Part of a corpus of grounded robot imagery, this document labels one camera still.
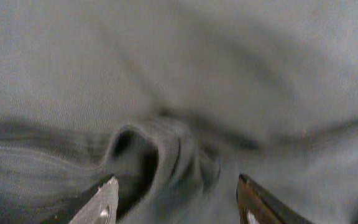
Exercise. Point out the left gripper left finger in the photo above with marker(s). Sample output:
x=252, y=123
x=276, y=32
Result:
x=96, y=205

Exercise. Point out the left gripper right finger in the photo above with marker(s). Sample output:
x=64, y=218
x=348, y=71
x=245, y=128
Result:
x=257, y=205

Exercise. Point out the black t-shirt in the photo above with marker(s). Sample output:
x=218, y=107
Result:
x=177, y=99

